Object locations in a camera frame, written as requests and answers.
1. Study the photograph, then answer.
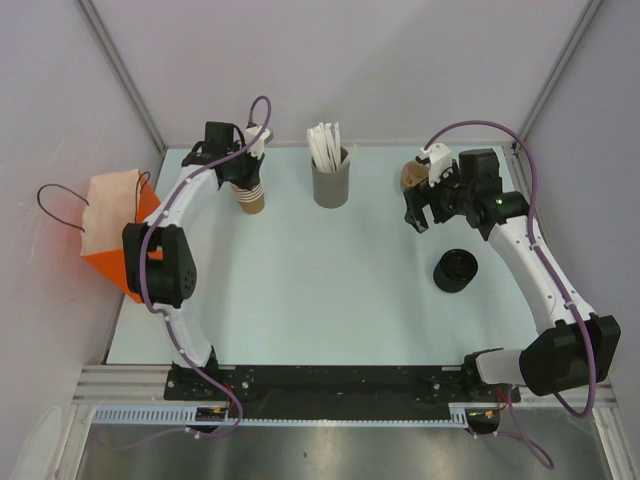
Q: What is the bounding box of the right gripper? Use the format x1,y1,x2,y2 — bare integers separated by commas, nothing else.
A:
404,159,474,234

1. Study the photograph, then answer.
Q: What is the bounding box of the orange paper bag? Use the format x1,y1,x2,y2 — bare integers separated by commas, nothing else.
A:
44,169,160,304

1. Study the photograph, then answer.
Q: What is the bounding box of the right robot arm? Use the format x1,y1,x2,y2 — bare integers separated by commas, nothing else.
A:
404,143,621,401

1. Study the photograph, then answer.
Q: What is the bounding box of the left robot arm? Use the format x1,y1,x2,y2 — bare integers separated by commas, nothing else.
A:
122,122,272,400

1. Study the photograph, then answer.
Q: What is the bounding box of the stack of brown paper cups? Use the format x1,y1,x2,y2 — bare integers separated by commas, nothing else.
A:
230,182,265,215

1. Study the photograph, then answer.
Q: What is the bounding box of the white wrapped stirrers bundle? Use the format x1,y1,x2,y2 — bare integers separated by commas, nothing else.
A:
306,122,348,174

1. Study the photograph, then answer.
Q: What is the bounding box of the grey stirrer holder cup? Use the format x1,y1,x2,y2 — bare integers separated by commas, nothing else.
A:
311,147,350,209

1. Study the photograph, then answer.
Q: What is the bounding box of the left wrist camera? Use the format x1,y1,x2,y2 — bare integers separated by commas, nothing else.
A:
244,125,273,160

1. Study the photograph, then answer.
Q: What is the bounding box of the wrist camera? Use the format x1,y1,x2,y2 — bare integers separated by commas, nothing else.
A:
415,143,453,187
244,125,273,160

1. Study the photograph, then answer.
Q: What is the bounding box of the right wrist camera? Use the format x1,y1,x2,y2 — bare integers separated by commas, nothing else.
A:
415,143,453,187

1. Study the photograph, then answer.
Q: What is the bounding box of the aluminium frame rail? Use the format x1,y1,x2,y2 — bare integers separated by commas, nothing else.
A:
514,383,616,410

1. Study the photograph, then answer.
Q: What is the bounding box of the white slotted cable duct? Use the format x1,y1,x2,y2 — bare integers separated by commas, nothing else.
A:
93,405,228,425

